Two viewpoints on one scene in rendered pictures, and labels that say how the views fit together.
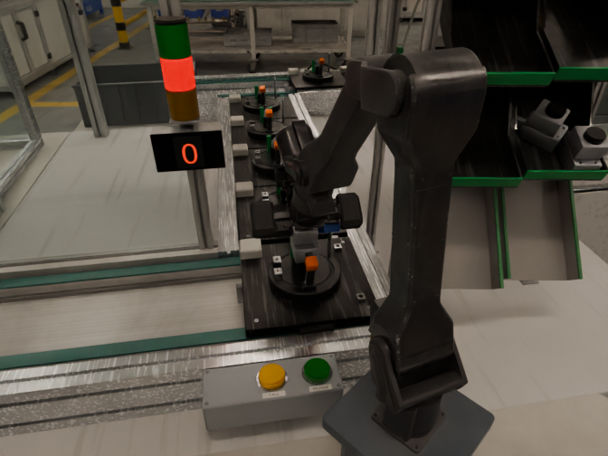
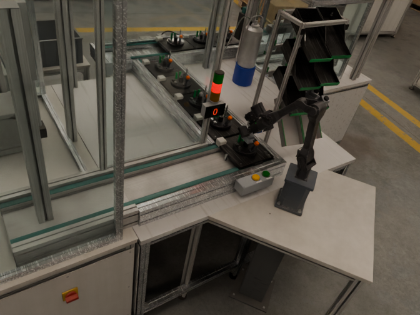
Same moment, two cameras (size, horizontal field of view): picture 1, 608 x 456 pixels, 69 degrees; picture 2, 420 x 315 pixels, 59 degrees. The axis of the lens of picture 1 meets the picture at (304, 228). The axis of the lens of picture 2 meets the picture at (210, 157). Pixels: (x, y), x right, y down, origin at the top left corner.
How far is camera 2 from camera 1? 1.42 m
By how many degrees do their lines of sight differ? 25
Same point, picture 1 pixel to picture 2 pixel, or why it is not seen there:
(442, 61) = (321, 105)
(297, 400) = (264, 182)
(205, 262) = (205, 148)
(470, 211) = (292, 120)
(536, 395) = not seen: hidden behind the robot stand
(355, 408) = (290, 175)
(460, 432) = (312, 175)
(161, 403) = (220, 194)
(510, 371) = not seen: hidden behind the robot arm
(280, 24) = not seen: outside the picture
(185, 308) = (207, 165)
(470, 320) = (289, 155)
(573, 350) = (319, 159)
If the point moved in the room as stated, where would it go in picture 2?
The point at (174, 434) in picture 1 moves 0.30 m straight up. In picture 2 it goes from (227, 201) to (239, 157)
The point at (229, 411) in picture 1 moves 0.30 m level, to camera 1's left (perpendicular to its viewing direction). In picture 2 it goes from (249, 188) to (194, 199)
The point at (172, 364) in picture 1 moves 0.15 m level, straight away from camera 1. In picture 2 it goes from (226, 179) to (205, 164)
